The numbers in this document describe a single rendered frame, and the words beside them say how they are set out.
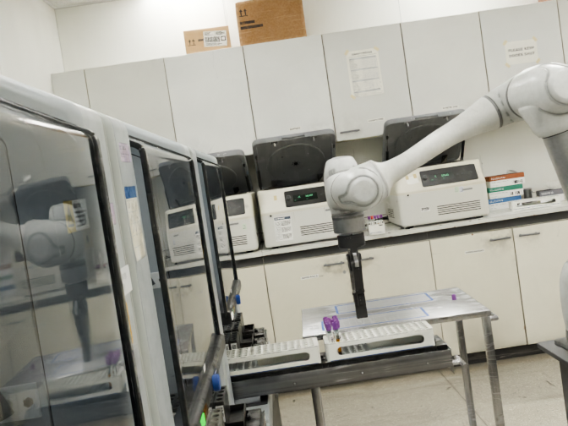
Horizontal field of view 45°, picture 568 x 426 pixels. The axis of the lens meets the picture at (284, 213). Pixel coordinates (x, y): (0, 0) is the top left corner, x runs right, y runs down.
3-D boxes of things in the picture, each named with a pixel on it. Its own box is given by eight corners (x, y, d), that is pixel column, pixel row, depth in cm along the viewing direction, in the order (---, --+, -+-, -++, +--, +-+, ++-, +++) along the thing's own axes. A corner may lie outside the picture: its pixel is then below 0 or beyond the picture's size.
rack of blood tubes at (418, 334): (328, 366, 187) (324, 344, 187) (325, 357, 197) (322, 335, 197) (436, 350, 188) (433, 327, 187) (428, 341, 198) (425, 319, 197)
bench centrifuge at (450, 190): (402, 230, 422) (386, 117, 418) (386, 223, 483) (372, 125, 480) (492, 216, 422) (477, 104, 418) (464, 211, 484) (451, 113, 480)
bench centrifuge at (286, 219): (265, 250, 420) (248, 138, 416) (265, 241, 482) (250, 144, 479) (356, 237, 421) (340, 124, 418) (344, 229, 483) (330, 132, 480)
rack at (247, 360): (213, 384, 187) (210, 362, 186) (216, 374, 197) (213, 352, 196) (322, 367, 187) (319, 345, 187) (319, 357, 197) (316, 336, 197)
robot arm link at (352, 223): (361, 209, 195) (364, 230, 195) (329, 214, 195) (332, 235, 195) (365, 210, 186) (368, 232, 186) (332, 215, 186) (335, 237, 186)
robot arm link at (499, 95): (473, 93, 199) (493, 86, 185) (527, 65, 200) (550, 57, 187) (493, 133, 200) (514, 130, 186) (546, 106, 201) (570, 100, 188)
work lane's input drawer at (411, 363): (204, 412, 185) (199, 379, 185) (208, 396, 199) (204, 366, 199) (471, 372, 186) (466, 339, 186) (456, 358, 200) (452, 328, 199)
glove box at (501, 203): (488, 210, 461) (487, 199, 461) (482, 210, 474) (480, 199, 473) (522, 205, 464) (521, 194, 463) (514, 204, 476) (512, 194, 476)
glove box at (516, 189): (488, 199, 462) (488, 188, 461) (483, 199, 474) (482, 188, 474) (523, 194, 462) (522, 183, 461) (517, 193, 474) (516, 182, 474)
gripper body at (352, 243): (365, 232, 186) (370, 265, 187) (361, 229, 195) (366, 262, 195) (338, 236, 186) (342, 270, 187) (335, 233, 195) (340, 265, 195)
